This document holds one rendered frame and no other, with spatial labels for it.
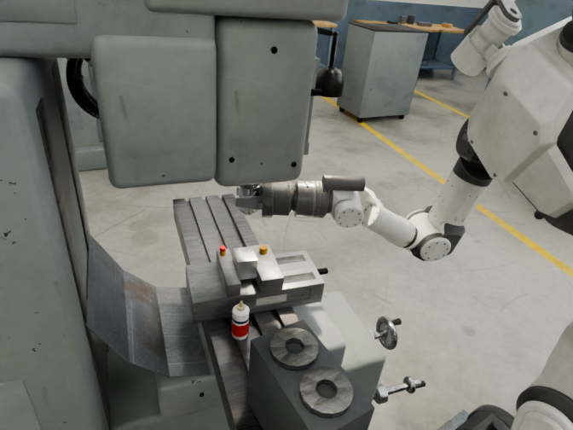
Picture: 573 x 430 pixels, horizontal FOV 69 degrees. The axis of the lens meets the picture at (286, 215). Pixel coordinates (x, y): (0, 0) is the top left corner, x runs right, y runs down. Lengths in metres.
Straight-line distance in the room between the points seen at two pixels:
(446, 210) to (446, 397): 1.38
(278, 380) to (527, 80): 0.61
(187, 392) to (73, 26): 0.81
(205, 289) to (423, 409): 1.41
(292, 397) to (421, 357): 1.72
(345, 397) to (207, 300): 0.46
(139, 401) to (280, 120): 0.80
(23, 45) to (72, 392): 0.61
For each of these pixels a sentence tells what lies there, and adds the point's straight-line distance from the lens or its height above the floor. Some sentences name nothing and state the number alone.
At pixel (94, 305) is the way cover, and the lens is 0.99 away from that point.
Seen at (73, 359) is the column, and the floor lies 1.07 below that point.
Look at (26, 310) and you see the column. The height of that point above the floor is 1.20.
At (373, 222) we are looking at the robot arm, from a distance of 1.02.
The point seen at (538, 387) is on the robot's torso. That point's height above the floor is 1.06.
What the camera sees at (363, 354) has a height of 0.72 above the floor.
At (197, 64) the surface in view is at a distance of 0.72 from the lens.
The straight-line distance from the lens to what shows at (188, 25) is 0.72.
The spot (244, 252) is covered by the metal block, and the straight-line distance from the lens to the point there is 1.09.
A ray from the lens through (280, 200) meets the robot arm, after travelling 0.94.
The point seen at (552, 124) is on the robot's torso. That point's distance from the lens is 0.72.
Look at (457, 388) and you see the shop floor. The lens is 2.37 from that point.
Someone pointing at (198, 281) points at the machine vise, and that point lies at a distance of 1.11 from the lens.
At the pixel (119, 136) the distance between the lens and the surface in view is 0.75.
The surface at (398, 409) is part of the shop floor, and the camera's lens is 2.18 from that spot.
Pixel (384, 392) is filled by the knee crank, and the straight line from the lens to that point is 1.54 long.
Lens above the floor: 1.72
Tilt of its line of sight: 32 degrees down
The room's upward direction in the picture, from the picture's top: 6 degrees clockwise
